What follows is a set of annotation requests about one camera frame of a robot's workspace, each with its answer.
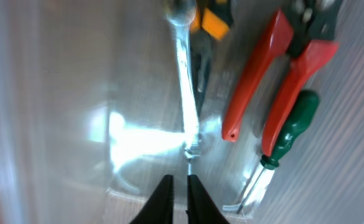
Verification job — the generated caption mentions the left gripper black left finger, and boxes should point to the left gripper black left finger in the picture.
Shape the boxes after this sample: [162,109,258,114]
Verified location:
[130,174,174,224]

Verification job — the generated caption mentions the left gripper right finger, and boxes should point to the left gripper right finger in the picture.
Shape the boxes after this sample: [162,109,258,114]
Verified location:
[186,175,230,224]

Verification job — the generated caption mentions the green handled screwdriver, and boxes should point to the green handled screwdriver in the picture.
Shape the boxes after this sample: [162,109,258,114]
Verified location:
[236,90,320,213]

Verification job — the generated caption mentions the orange black needle-nose pliers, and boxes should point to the orange black needle-nose pliers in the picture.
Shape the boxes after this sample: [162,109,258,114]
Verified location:
[190,0,234,115]

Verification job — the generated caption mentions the red handled wire stripper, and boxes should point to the red handled wire stripper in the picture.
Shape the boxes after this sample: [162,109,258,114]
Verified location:
[221,0,343,157]

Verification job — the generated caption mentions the clear plastic container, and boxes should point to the clear plastic container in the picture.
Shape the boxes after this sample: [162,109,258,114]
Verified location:
[0,1,364,223]

